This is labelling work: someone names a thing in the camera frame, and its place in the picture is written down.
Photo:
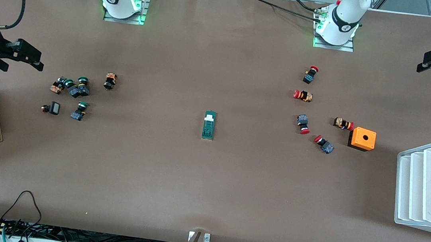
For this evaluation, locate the green terminal block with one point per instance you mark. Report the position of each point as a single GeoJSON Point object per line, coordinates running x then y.
{"type": "Point", "coordinates": [208, 130]}

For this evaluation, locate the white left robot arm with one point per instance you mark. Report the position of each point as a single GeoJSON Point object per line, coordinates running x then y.
{"type": "Point", "coordinates": [344, 18]}

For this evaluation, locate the black square push button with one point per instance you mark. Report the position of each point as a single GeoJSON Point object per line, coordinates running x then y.
{"type": "Point", "coordinates": [54, 108]}

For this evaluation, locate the green mushroom push button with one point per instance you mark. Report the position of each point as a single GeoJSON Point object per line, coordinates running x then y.
{"type": "Point", "coordinates": [78, 112]}
{"type": "Point", "coordinates": [73, 91]}
{"type": "Point", "coordinates": [83, 90]}

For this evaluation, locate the red emergency button orange block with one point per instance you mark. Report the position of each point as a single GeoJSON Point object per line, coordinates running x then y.
{"type": "Point", "coordinates": [304, 96]}
{"type": "Point", "coordinates": [342, 123]}

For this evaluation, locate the white stepped plastic rack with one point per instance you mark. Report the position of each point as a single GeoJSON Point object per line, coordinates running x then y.
{"type": "Point", "coordinates": [428, 187]}

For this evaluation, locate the red emergency button blue block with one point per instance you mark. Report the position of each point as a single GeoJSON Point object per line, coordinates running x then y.
{"type": "Point", "coordinates": [302, 122]}
{"type": "Point", "coordinates": [309, 76]}
{"type": "Point", "coordinates": [325, 145]}

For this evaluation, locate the orange button enclosure box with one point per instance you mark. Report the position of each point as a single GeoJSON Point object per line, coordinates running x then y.
{"type": "Point", "coordinates": [362, 139]}

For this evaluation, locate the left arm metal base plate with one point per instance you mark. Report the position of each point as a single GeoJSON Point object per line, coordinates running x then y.
{"type": "Point", "coordinates": [333, 47]}

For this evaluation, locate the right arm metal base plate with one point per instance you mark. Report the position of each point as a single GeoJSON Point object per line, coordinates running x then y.
{"type": "Point", "coordinates": [144, 9]}

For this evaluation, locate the metal mounting bracket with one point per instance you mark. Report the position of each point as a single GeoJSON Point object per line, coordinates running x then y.
{"type": "Point", "coordinates": [207, 238]}

